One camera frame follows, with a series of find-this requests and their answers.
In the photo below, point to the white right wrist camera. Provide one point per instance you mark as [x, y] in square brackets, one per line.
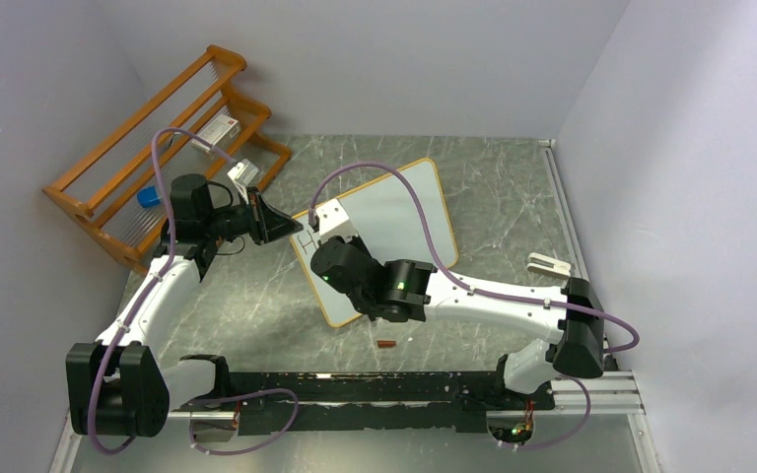
[331, 220]

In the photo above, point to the yellow framed whiteboard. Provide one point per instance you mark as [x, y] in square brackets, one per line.
[388, 223]

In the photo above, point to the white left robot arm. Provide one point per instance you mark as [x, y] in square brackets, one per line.
[115, 385]

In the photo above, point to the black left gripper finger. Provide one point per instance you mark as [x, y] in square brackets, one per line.
[279, 228]
[272, 216]

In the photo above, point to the white whiteboard eraser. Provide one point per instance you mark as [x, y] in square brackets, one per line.
[548, 266]

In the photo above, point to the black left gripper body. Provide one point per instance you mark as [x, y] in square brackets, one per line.
[240, 220]

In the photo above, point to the orange wooden rack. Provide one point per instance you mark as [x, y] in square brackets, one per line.
[99, 193]

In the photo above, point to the grey cardboard box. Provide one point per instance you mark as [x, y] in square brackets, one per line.
[221, 131]

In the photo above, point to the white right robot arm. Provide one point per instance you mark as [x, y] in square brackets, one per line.
[567, 336]

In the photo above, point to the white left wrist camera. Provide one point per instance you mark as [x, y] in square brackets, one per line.
[242, 175]

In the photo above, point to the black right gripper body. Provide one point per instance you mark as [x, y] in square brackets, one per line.
[356, 241]

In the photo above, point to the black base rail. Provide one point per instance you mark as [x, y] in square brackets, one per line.
[264, 402]

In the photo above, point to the blue cube block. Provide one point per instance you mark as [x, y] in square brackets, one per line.
[149, 197]

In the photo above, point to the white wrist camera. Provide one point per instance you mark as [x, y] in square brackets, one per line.
[242, 175]
[331, 220]

